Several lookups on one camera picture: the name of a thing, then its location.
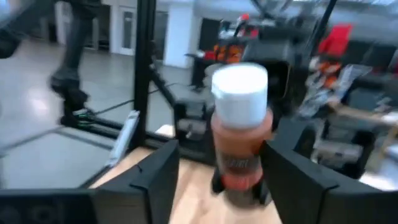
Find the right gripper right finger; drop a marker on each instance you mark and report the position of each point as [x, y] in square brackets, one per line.
[311, 199]

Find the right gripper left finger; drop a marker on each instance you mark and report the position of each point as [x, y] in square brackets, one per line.
[140, 193]

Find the orange paint bottle white cap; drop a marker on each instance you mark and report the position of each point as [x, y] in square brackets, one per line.
[239, 93]

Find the white flat strip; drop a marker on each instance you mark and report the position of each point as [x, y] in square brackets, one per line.
[124, 137]

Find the red background item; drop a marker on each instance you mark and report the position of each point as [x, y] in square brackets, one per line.
[335, 40]

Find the orange equipment pile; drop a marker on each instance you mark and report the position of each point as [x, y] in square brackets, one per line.
[230, 53]

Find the black aluminium table frame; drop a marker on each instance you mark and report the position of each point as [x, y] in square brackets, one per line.
[144, 62]

